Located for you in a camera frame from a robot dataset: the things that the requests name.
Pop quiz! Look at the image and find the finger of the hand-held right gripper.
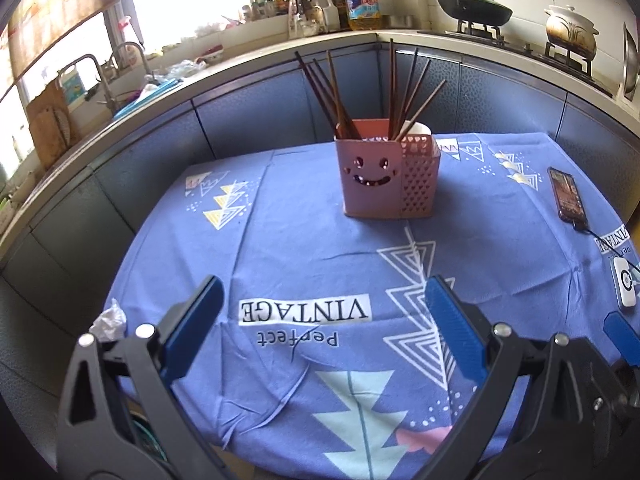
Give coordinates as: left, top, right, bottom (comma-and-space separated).
582, 311, 640, 441

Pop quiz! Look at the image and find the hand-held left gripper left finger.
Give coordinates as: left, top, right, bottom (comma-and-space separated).
55, 275, 226, 480

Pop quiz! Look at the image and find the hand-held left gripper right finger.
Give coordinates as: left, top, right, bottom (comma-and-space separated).
415, 275, 588, 480

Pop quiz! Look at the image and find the pink plastic utensil holder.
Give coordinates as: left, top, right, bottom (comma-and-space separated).
334, 119, 443, 220

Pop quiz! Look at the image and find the bundle of wooden chopsticks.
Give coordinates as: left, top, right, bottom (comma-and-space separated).
294, 38, 447, 141

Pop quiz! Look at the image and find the white power bank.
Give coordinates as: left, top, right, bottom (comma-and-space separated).
611, 256, 638, 309

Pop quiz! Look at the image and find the crumpled white tissue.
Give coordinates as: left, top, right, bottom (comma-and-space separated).
90, 298, 128, 343

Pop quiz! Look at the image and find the blue printed tablecloth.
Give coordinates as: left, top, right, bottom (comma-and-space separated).
102, 132, 640, 466

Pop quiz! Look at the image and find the black smartphone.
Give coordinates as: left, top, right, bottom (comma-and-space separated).
547, 166, 588, 226

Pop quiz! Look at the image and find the white ceramic cup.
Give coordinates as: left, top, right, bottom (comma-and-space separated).
392, 119, 432, 143

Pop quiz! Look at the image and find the light blue tray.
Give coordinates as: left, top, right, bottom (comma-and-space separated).
112, 77, 178, 118

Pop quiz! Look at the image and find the wooden cutting board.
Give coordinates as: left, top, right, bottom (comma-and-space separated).
27, 82, 72, 170

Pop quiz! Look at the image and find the clear plastic bag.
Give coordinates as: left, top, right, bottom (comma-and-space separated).
165, 60, 206, 79

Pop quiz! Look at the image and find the steel wok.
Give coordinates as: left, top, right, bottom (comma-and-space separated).
621, 22, 640, 101

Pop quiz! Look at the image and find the blue labelled packet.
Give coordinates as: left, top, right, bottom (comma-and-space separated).
60, 69, 87, 107

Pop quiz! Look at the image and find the steel faucet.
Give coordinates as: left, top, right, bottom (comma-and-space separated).
111, 41, 153, 78
59, 54, 118, 116

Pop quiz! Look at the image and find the gas stove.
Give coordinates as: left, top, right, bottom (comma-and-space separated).
417, 20, 613, 98

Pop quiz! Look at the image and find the white clay pot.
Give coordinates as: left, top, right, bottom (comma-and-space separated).
544, 5, 600, 61

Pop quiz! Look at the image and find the black frying pan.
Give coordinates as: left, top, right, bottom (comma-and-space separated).
436, 0, 514, 27

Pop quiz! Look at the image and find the yellow cooking oil bottle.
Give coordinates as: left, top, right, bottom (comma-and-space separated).
345, 0, 383, 31

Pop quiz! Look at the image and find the white plastic jug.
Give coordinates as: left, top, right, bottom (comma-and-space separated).
320, 0, 342, 33

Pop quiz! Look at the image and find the brown window blind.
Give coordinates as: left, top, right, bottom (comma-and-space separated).
0, 0, 121, 81

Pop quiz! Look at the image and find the black cable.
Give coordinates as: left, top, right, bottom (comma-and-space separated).
575, 222, 640, 276

